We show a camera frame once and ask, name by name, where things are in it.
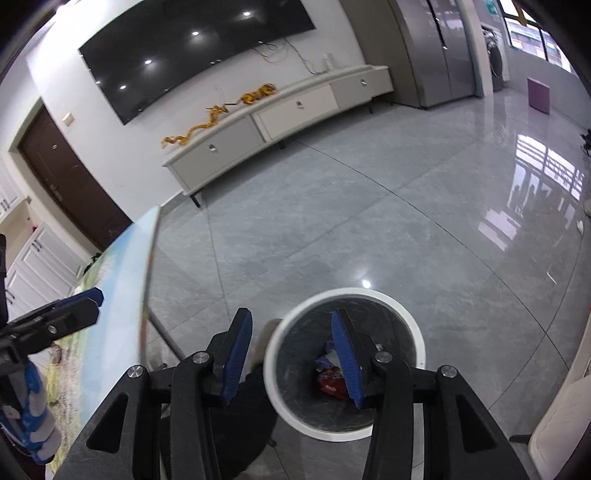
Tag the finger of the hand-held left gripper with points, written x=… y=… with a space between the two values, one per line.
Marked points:
x=85 y=297
x=55 y=330

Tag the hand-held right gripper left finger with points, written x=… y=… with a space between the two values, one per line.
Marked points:
x=235 y=355

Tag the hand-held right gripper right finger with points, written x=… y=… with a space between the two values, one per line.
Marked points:
x=348 y=364

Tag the red snack packet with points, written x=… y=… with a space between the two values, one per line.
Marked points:
x=330 y=381

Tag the purple plastic bag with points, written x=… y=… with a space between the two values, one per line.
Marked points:
x=330 y=347

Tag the white round trash bin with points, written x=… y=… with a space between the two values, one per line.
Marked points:
x=295 y=383

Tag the white blue plastic bag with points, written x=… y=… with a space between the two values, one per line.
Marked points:
x=34 y=415

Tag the white hallway cabinet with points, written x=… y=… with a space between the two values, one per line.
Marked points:
x=37 y=258

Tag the brown entrance door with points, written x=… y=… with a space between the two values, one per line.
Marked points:
x=69 y=184

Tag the golden dragon figurine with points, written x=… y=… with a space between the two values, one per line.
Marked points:
x=198 y=129

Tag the white television cabinet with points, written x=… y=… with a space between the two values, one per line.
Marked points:
x=231 y=138

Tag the white side table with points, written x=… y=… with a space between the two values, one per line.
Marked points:
x=563 y=424

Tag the golden tiger figurine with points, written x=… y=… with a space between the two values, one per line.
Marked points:
x=258 y=93

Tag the white power strip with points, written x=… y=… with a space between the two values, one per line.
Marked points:
x=328 y=61

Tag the small black object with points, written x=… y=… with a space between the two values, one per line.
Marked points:
x=587 y=142

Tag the grey double door fridge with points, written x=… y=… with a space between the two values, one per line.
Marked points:
x=429 y=46

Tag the purple stool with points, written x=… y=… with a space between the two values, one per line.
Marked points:
x=539 y=94

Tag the grey washing machine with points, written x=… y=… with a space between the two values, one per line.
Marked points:
x=496 y=60

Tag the black framed window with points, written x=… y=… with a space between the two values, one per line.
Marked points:
x=531 y=41

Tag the teal hanging bag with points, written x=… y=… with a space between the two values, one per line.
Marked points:
x=491 y=6

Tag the wall light switch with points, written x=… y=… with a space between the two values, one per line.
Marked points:
x=69 y=119

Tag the black wall television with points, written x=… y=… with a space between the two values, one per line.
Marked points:
x=184 y=46

